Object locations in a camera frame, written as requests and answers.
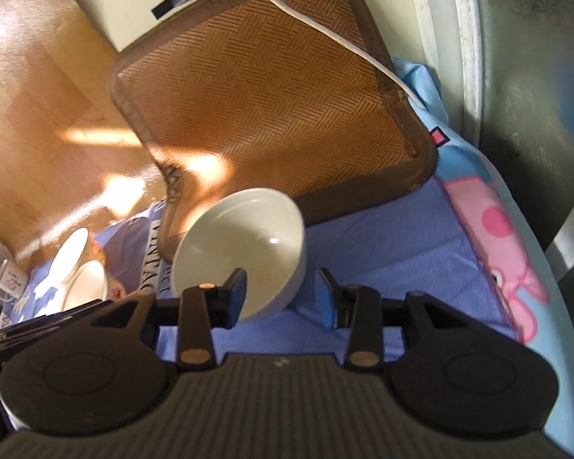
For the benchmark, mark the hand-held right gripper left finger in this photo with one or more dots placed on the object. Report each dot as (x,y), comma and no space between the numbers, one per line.
(237,296)

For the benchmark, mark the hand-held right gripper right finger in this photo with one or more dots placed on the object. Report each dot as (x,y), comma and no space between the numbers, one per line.
(325,299)

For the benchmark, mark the cream ceramic bowl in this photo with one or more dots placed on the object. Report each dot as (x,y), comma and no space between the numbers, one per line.
(88,287)

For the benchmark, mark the white door frame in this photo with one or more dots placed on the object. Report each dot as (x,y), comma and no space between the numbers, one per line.
(452,33)

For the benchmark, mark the white ceramic bowl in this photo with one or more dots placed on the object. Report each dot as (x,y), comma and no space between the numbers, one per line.
(248,234)

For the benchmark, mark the grey patterned glass panel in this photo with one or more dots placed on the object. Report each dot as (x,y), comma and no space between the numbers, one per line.
(535,81)

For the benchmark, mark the brown woven seat mat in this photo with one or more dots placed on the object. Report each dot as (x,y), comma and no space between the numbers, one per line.
(268,105)

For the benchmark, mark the white ceramic plate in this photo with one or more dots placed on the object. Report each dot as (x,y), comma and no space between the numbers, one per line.
(69,260)

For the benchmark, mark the white printed mug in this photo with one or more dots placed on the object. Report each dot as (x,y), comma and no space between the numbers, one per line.
(10,282)

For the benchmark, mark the light blue cartoon printed blanket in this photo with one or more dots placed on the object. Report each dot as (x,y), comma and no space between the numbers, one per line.
(502,229)

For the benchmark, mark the blue bed sheet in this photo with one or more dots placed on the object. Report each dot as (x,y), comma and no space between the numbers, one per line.
(392,258)

